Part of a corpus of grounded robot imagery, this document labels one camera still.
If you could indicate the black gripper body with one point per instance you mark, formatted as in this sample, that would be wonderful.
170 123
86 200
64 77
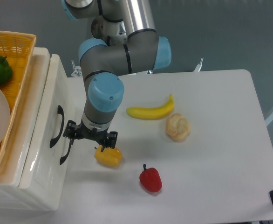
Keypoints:
91 134

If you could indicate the yellow banana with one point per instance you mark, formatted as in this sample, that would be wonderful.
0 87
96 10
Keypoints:
152 113

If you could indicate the white drawer cabinet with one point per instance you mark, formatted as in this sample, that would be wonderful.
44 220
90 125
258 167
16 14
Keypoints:
19 140

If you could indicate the orange woven basket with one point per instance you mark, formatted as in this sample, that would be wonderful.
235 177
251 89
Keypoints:
18 47

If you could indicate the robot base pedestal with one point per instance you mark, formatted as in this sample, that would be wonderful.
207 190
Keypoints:
112 32

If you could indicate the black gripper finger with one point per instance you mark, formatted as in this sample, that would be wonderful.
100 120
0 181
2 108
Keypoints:
72 131
109 140

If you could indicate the yellow bell pepper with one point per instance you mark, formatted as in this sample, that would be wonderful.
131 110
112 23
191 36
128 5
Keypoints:
109 156

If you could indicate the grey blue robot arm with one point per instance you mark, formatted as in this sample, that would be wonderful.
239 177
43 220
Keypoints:
102 63

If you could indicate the round bread roll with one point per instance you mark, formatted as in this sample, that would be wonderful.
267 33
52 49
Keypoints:
177 127

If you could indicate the white drawer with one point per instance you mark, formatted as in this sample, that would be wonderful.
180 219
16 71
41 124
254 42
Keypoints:
43 176

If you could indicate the red bell pepper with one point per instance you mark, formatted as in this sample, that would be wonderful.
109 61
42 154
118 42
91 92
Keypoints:
150 179

